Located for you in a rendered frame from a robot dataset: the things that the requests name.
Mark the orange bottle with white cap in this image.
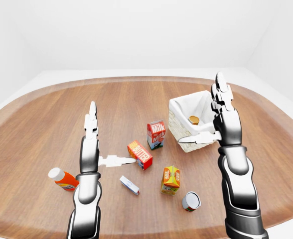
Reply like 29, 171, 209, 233
48, 167, 80, 192

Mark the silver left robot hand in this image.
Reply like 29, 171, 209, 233
79, 101, 137, 175

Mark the red and orange butter box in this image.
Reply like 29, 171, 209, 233
127, 140, 153, 171

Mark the white wicker basket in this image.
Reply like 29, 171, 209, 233
168, 90, 218, 153

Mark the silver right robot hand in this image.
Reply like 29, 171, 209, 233
177, 72, 243, 148

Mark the yellow orange juice carton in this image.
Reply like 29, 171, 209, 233
160, 166, 181, 196

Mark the small white and blue box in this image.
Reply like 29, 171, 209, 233
119, 175, 141, 196

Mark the white-topped red-labelled tin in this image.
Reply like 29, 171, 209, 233
181, 191, 202, 213

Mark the red milk carton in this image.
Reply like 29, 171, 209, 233
146, 119, 166, 151

